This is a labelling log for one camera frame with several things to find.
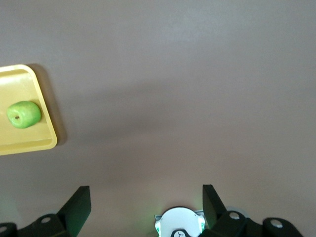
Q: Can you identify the green apple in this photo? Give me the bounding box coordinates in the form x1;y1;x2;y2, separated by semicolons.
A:
6;100;42;129

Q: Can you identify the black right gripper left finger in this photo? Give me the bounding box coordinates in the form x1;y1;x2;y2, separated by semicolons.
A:
0;186;92;237

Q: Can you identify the yellow plastic tray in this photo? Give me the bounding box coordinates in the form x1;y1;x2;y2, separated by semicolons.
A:
0;64;58;156

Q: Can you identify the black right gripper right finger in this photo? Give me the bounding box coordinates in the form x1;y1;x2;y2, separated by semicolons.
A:
197;184;305;237

